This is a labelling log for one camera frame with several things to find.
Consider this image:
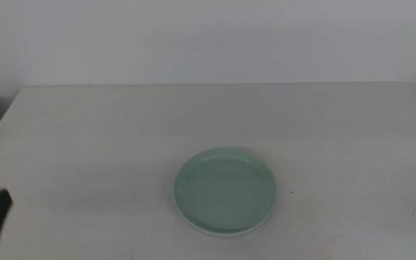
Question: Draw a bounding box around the white shallow bowl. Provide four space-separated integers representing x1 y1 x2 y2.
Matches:
173 194 277 238

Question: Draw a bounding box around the pale green shallow bowl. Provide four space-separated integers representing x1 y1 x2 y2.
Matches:
173 146 277 235

